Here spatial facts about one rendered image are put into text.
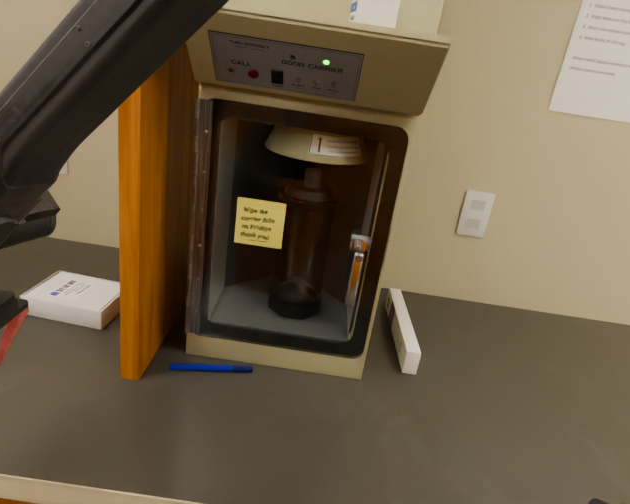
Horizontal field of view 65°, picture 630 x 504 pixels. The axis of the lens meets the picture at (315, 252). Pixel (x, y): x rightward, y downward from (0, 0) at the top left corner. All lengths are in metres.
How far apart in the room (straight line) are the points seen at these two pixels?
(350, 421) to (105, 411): 0.37
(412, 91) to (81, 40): 0.44
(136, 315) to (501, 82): 0.90
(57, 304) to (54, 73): 0.69
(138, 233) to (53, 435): 0.30
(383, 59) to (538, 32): 0.64
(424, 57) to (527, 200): 0.72
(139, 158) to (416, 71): 0.38
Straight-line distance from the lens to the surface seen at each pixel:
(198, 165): 0.77
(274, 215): 0.77
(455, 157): 1.22
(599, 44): 1.29
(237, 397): 0.84
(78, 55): 0.37
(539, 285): 1.40
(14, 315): 0.62
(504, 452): 0.88
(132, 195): 0.73
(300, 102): 0.74
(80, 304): 1.01
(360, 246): 0.76
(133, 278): 0.78
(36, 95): 0.40
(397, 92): 0.69
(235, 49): 0.67
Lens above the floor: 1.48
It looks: 22 degrees down
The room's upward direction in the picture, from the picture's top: 9 degrees clockwise
